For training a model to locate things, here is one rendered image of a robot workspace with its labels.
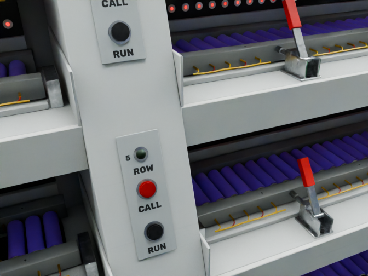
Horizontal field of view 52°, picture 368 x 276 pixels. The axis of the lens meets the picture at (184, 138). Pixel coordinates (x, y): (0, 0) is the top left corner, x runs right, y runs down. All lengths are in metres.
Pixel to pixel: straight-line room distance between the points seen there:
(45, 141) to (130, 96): 0.08
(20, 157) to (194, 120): 0.16
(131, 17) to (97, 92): 0.07
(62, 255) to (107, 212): 0.10
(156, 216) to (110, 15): 0.19
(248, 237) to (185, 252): 0.11
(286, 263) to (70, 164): 0.27
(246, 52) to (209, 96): 0.10
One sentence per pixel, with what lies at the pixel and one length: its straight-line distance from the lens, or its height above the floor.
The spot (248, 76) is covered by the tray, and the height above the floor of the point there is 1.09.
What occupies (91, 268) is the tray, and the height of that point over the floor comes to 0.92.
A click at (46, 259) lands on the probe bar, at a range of 0.45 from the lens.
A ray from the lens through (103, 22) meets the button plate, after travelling 0.35.
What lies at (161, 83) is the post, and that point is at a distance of 0.36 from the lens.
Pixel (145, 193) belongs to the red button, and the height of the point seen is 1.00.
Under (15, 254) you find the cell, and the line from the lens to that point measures 0.47.
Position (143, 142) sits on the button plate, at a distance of 0.35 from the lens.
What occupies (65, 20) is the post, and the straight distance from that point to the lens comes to 0.35.
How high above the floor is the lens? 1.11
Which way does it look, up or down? 11 degrees down
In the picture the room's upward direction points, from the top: 9 degrees counter-clockwise
